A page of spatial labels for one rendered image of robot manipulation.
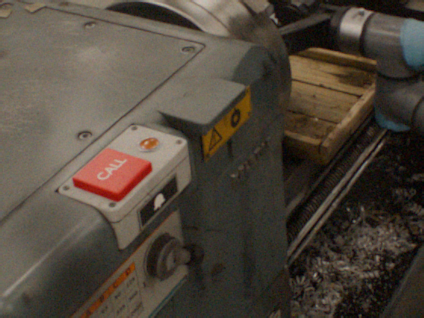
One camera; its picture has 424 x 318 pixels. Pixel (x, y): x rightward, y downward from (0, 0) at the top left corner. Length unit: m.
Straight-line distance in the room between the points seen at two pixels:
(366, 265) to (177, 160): 0.88
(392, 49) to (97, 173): 0.67
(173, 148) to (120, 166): 0.07
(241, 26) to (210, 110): 0.32
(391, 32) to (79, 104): 0.59
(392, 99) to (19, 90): 0.65
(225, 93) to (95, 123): 0.15
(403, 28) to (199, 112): 0.53
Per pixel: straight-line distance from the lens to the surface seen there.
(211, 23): 1.26
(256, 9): 1.33
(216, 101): 1.00
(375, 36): 1.43
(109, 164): 0.90
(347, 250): 1.80
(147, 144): 0.94
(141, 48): 1.12
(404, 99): 1.45
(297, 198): 1.50
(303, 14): 1.49
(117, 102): 1.02
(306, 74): 1.75
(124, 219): 0.88
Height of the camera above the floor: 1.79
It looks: 36 degrees down
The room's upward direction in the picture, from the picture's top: 6 degrees counter-clockwise
